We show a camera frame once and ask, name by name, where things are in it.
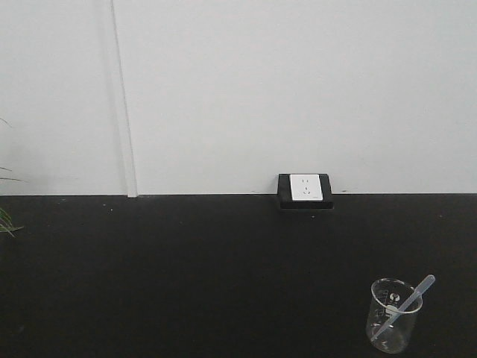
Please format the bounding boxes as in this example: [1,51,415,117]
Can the clear plastic pipette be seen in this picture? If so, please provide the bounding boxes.
[370,274,436,342]

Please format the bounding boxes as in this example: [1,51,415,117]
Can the white socket in black box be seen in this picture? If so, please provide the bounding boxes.
[277,174,334,210]

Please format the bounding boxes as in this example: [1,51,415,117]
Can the clear glass beaker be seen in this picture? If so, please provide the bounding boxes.
[366,277,423,354]

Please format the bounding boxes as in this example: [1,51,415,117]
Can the green plant leaves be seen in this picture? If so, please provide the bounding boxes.
[0,118,28,239]

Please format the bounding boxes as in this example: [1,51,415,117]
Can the white wall cable duct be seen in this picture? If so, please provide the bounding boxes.
[107,1,139,198]

